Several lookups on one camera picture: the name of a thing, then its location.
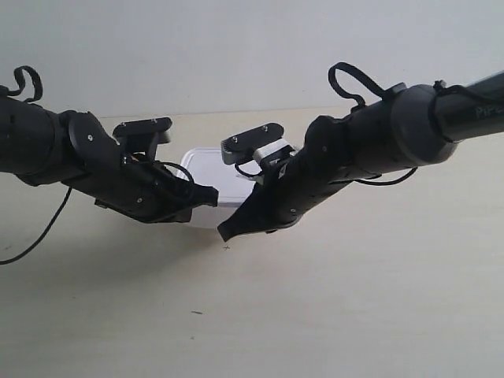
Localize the white lidded plastic container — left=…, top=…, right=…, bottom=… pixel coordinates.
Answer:
left=177, top=147, right=254, bottom=229

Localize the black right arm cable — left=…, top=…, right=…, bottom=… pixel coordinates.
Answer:
left=327, top=61, right=395, bottom=113

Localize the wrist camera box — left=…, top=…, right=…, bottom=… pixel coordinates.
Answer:
left=113, top=117, right=172, bottom=161
left=220, top=123, right=298, bottom=179

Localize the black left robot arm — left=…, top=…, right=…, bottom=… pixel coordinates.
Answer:
left=1, top=96, right=218, bottom=224

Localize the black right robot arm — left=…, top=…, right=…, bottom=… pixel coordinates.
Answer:
left=218, top=73, right=503, bottom=240

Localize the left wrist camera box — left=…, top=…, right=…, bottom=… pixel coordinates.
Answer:
left=113, top=117, right=172, bottom=161

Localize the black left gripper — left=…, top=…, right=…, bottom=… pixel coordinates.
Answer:
left=65, top=111, right=219, bottom=223

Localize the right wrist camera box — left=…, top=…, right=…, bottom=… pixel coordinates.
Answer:
left=220, top=123, right=298, bottom=179

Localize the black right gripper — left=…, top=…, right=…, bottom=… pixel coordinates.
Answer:
left=217, top=116, right=352, bottom=242

